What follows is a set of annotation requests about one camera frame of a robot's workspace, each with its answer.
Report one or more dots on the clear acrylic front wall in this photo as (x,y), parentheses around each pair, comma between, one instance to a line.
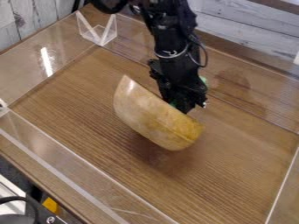
(82,187)

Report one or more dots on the brown wooden bowl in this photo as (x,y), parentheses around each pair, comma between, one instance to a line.
(153,118)

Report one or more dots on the green rectangular block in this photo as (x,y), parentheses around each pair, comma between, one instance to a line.
(205,81)

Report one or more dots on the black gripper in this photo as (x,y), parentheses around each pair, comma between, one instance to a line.
(175,71)

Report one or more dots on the clear acrylic corner bracket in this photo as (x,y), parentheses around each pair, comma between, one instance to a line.
(99,34)

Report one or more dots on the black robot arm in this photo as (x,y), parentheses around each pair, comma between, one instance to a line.
(170,21)

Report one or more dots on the yellow and black device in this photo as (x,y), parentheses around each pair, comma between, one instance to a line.
(51,212)

